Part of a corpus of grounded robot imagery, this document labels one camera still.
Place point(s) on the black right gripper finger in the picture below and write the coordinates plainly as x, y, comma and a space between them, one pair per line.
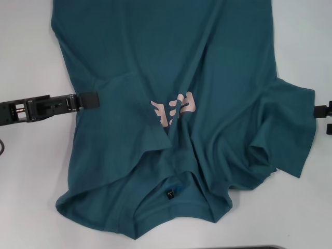
320, 111
329, 129

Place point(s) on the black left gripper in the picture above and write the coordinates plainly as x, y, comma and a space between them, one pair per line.
10, 114

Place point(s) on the teal t-shirt with pink print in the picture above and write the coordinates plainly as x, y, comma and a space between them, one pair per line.
155, 52

